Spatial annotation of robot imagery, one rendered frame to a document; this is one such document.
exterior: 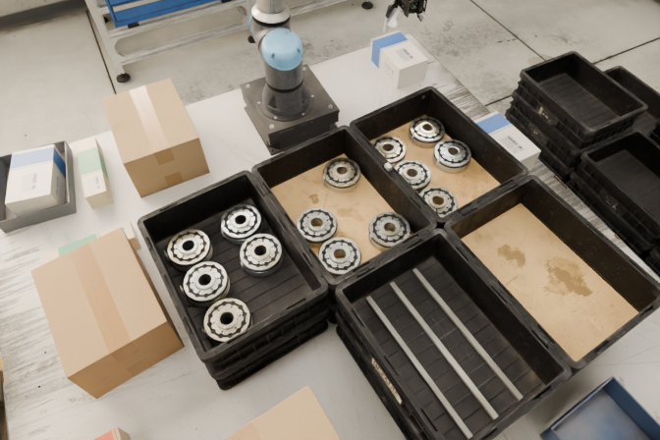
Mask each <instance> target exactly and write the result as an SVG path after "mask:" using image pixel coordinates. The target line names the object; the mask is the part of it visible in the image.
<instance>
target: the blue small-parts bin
mask: <svg viewBox="0 0 660 440"><path fill-rule="evenodd" d="M540 437H541V438H542V439H543V440H660V423H659V422H658V421H657V420H656V419H655V418H654V417H653V416H652V415H651V414H650V413H649V412H648V411H647V410H646V409H645V408H644V407H643V406H642V405H641V404H640V403H639V401H638V400H637V399H636V398H635V397H634V396H633V395H632V394H631V393H630V392H629V391H628V390H627V389H626V388H625V387H624V386H623V385H622V384H621V383H620V382H619V381H618V380H617V379H616V378H615V377H614V376H612V377H610V378H609V379H607V380H606V381H605V382H603V383H602V384H600V385H599V386H598V387H596V388H595V389H594V390H593V391H592V392H590V393H589V394H588V395H587V396H586V397H584V398H583V399H582V400H581V401H579V402H578V403H577V404H576V405H575V406H573V407H572V408H571V409H570V410H569V411H567V412H566V413H565V414H564V415H562V416H561V417H560V418H559V419H558V420H556V421H555V422H554V423H553V424H552V425H550V426H549V427H548V428H547V429H546V430H544V431H543V432H542V433H541V434H540Z"/></svg>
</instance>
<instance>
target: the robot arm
mask: <svg viewBox="0 0 660 440"><path fill-rule="evenodd" d="M425 1H426V2H425V8H424V7H423V4H424V0H392V1H391V2H390V4H389V6H388V9H387V12H386V15H385V21H384V29H383V32H384V33H385V32H386V31H387V29H388V28H389V27H391V28H396V27H397V25H398V20H397V18H398V16H399V14H400V10H399V9H397V8H398V5H399V6H400V7H401V9H402V10H403V11H404V15H405V16H406V17H407V18H408V17H409V14H411V13H413V14H414V13H416V14H417V17H418V18H419V20H420V21H421V22H422V19H423V17H426V18H428V17H427V15H426V14H425V13H424V12H425V10H426V4H427V0H425ZM290 18H291V11H290V9H289V7H288V6H287V5H286V0H256V4H255V5H254V6H253V7H252V10H251V15H250V18H249V29H250V33H251V35H252V37H253V39H254V41H255V43H256V46H257V48H258V51H259V53H260V56H261V59H262V61H263V64H264V70H265V78H266V84H265V87H264V90H263V93H262V102H263V106H264V107H265V109H266V110H267V111H269V112H270V113H272V114H274V115H278V116H293V115H297V114H299V113H301V112H302V111H303V110H304V109H305V108H306V107H307V105H308V103H309V94H308V90H307V88H306V86H305V84H304V81H303V45H302V41H301V39H300V38H299V36H298V35H297V34H296V33H294V32H293V31H291V28H290Z"/></svg>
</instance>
